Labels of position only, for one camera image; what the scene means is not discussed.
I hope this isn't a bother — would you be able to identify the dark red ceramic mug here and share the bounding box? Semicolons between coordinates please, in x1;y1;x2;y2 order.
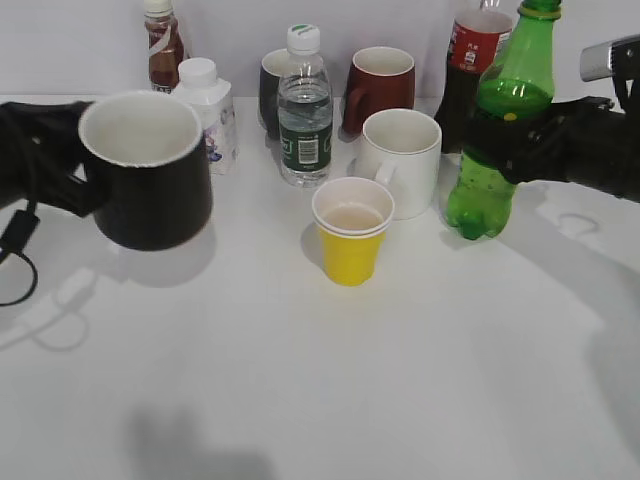
341;46;416;136

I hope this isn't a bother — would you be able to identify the white milk bottle purple print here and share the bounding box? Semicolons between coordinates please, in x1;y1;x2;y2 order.
172;57;238;175

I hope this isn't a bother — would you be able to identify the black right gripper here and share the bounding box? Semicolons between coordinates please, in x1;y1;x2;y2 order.
464;96;639;203

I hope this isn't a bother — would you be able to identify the cola bottle red label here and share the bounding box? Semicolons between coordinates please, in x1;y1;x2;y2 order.
435;1;514;154

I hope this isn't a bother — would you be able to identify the green plastic soda bottle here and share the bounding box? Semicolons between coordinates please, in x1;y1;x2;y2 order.
445;0;561;240

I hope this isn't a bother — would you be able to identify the dark mug behind water bottle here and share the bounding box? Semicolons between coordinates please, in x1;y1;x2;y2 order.
258;48;288;140

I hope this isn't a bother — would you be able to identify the black mug white interior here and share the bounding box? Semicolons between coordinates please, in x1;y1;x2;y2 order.
77;91;213;251

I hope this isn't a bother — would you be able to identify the black cable on left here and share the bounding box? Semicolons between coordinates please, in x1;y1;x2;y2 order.
0;107;41;307

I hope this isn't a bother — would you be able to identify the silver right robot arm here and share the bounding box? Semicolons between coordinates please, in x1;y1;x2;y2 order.
465;35;639;203

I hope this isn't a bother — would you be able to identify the brown tea bottle white cap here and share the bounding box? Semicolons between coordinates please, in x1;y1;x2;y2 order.
144;0;187;93

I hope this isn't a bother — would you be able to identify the yellow paper cup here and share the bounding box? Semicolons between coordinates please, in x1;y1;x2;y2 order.
311;176;395;286

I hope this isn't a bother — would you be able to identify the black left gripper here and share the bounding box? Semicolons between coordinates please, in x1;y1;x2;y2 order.
1;101;108;217

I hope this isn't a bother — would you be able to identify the clear water bottle green label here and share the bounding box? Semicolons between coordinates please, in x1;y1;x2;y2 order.
277;23;333;188

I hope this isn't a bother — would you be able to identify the white ceramic mug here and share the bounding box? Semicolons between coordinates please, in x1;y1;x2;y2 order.
352;108;442;220

